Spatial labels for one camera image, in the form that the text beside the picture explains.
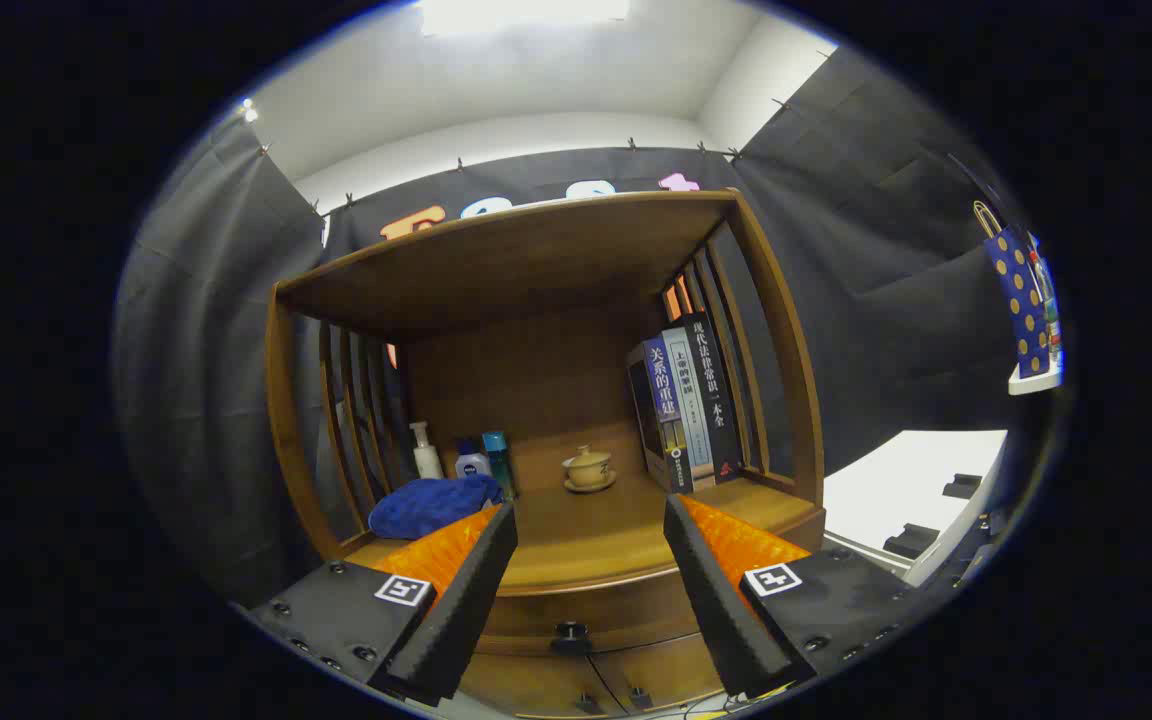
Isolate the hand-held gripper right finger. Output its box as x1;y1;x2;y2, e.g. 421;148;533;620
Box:
663;493;927;699

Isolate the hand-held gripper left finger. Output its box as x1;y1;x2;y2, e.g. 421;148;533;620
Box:
246;500;519;706

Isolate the wooden drawer with black knob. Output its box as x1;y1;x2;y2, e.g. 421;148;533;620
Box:
476;568;715;657

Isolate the wooden cabinet door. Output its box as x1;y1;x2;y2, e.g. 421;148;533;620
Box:
591;635;729;713
456;655;629;719

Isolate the wooden countertop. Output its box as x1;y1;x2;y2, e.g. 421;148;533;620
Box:
344;470;823;598

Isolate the wooden cabinet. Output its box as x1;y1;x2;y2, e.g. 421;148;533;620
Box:
266;190;827;717

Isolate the blue towel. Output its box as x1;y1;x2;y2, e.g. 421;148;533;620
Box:
368;474;504;541

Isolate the teal bottle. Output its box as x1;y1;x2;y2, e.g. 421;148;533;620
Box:
482;431;517;499

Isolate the white pump bottle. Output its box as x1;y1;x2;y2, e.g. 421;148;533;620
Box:
409;421;445;481

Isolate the beige lidded tea cup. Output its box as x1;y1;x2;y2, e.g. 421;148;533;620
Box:
562;445;614;489

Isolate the white side table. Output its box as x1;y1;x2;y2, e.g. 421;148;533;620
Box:
822;430;1007;587

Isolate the blue dotted gift bag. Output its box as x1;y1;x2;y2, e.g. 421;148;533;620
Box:
974;200;1062;379

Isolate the ceiling light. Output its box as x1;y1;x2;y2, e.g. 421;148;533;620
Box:
421;0;632;37

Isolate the white wall shelf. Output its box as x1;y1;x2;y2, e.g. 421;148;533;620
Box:
1008;358;1065;396

